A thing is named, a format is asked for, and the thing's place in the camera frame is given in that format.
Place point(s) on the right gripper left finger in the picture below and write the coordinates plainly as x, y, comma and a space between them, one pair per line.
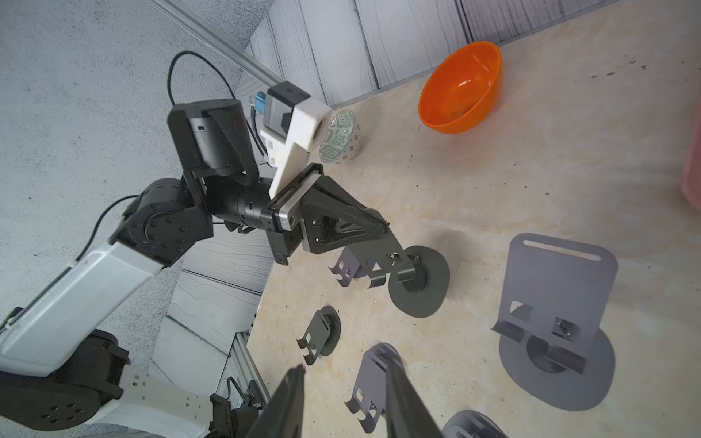
283, 416

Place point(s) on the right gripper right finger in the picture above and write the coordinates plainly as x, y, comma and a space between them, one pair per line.
406, 414

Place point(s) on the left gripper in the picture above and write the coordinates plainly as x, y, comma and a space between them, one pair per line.
324, 198

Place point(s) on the purple stand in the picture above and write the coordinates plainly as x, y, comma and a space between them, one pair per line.
551, 343
348, 268
369, 394
468, 424

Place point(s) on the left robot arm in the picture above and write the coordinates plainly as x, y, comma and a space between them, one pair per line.
59, 370

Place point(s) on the green patterned bowl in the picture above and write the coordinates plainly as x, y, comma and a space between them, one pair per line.
343, 139

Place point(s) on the orange bowl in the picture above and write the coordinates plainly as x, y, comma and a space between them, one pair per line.
463, 90

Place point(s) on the pink tray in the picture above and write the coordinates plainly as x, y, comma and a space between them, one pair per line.
691, 176

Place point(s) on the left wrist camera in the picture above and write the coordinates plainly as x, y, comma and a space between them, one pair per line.
295, 123

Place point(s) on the left aluminium frame post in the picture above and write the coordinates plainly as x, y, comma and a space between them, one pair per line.
194, 24

